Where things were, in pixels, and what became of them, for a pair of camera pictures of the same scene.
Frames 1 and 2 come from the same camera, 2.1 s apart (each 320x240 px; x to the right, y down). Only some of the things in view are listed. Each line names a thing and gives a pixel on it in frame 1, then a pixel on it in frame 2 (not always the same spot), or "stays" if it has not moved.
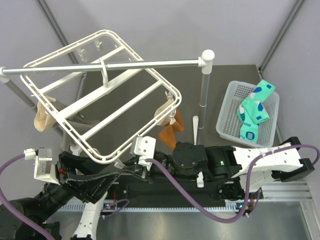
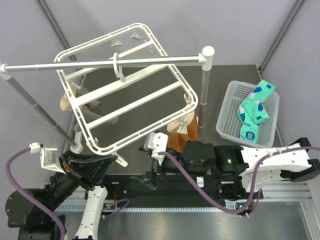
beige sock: (169, 118) to (180, 126)
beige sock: (43, 119) to (65, 104)
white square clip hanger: (103, 93) to (146, 129)
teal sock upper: (254, 105) stays
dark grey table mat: (169, 103) stays
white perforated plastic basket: (228, 123) stays
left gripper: (89, 185) stays
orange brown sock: (168, 135) to (177, 140)
